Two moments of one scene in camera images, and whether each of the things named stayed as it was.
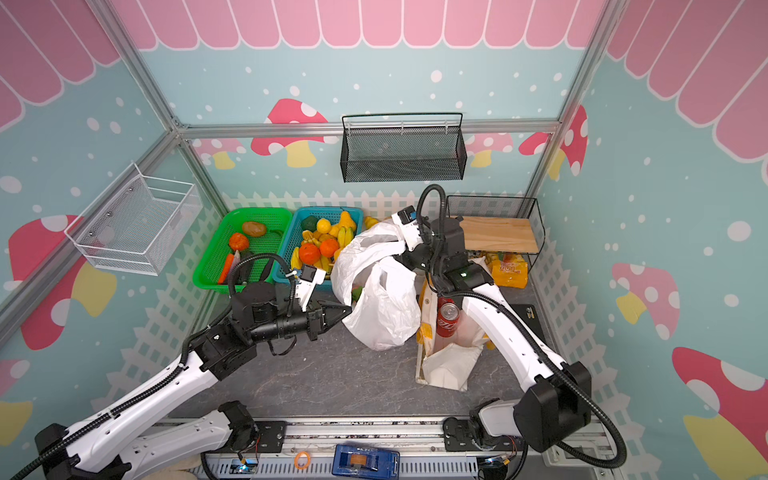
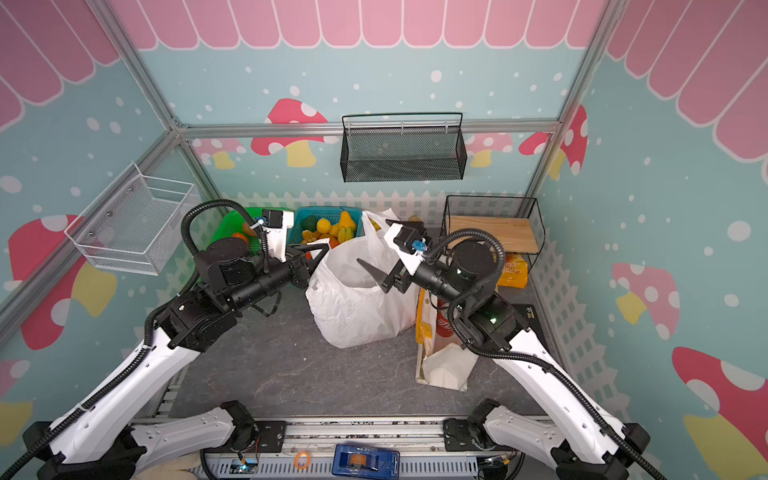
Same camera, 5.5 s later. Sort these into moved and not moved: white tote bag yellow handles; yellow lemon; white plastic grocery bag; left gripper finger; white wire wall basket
Moved: white plastic grocery bag; left gripper finger
Not moved: yellow lemon; white wire wall basket; white tote bag yellow handles
